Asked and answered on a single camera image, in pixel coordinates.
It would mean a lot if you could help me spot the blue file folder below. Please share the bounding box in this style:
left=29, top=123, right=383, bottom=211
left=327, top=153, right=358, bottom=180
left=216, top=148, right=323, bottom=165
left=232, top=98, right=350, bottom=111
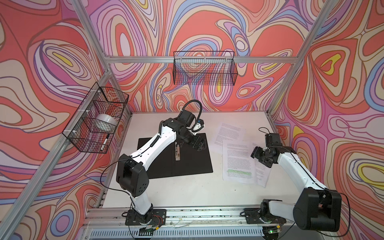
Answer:
left=147, top=143, right=214, bottom=179

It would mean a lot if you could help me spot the black wire basket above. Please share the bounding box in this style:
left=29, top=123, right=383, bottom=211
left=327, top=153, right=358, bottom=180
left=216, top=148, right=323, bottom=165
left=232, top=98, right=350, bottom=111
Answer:
left=173, top=50, right=238, bottom=86
left=62, top=83, right=129, bottom=154

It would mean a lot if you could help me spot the back black wire basket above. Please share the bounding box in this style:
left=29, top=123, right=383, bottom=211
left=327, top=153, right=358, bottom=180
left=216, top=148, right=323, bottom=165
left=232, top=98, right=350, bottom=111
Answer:
left=173, top=50, right=238, bottom=86

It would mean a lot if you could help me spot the right printed paper sheet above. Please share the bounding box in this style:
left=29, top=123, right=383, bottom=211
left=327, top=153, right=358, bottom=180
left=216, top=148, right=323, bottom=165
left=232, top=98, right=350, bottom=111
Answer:
left=252, top=143, right=271, bottom=188

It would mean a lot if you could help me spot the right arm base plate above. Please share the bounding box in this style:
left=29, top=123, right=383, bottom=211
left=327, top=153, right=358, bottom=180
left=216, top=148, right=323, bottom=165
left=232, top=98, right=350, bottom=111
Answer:
left=240, top=208, right=287, bottom=225

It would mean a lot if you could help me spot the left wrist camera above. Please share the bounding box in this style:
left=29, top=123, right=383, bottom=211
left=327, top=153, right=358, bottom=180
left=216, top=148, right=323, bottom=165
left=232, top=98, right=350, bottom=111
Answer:
left=192, top=119, right=205, bottom=133

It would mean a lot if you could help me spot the white bowl in basket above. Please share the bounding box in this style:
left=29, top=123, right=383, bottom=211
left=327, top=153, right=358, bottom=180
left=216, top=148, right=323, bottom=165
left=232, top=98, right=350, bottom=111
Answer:
left=96, top=114, right=118, bottom=126

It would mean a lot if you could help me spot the far printed paper sheet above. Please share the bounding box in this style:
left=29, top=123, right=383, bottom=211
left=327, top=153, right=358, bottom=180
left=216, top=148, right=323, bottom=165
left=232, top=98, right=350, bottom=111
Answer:
left=210, top=123, right=245, bottom=154

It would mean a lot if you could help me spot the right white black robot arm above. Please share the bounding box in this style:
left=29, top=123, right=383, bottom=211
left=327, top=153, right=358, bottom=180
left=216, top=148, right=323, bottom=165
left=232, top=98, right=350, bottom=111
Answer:
left=251, top=133, right=342, bottom=232

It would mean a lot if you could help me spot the metal folder clip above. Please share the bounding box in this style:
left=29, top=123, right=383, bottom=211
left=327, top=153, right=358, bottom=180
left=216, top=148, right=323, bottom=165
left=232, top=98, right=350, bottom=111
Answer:
left=175, top=143, right=181, bottom=161

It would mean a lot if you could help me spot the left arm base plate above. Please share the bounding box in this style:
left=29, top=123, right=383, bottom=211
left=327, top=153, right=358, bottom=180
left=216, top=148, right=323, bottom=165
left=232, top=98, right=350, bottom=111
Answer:
left=122, top=209, right=167, bottom=227

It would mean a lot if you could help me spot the left black wire basket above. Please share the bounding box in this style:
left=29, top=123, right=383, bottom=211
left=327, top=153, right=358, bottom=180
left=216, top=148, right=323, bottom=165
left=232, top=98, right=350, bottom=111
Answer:
left=62, top=83, right=129, bottom=154

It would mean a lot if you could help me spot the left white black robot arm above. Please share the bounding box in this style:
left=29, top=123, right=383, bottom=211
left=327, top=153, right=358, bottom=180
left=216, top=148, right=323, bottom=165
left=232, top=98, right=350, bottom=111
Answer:
left=116, top=110, right=206, bottom=216

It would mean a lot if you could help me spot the black marker pen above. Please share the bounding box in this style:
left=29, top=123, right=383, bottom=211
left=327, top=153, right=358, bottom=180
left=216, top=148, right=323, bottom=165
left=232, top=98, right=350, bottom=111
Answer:
left=100, top=134, right=110, bottom=152

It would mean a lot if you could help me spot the highlighted printed paper sheet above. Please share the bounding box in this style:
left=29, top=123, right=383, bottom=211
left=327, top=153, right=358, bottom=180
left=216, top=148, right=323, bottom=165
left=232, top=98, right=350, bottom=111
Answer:
left=222, top=140, right=257, bottom=184

